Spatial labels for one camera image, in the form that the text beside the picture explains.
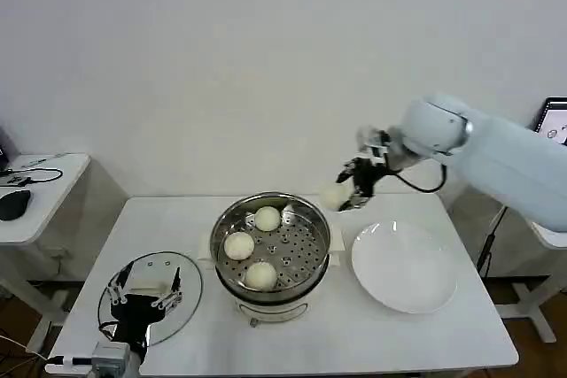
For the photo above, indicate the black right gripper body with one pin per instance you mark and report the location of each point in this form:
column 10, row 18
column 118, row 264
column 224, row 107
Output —
column 367, row 176

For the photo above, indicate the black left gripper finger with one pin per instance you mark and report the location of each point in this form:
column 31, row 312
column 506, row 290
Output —
column 117, row 287
column 173, row 294

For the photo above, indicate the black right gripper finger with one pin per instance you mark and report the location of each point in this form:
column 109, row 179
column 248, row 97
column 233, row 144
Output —
column 346, row 172
column 354, row 204

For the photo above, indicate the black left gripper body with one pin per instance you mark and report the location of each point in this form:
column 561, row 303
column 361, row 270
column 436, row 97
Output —
column 139, row 313

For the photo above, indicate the white steamed bun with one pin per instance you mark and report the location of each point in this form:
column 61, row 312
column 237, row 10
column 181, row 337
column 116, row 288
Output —
column 239, row 245
column 333, row 196
column 267, row 218
column 261, row 275

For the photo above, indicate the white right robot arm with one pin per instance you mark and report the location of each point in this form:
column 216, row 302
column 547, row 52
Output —
column 487, row 152

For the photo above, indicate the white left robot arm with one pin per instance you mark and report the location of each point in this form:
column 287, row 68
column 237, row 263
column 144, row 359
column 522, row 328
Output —
column 111, row 358

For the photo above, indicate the perforated steel steamer basket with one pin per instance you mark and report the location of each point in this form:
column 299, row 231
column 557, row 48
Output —
column 301, row 249

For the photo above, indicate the white round plate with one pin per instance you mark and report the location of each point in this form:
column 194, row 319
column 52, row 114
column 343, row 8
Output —
column 403, row 263

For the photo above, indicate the white electric cooker pot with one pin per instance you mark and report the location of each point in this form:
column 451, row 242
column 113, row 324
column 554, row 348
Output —
column 270, row 311

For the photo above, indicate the white side table with mouse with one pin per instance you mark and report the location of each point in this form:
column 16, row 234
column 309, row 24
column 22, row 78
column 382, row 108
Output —
column 48, row 205

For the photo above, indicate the black computer mouse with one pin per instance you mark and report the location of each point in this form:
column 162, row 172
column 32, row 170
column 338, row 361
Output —
column 13, row 204

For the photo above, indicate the green pen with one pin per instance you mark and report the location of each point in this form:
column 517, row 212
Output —
column 34, row 161

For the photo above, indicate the white side table with laptop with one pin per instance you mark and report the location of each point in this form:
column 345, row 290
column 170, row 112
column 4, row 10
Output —
column 549, row 236

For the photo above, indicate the black laptop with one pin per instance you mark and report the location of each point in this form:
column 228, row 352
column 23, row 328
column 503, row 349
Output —
column 553, row 121

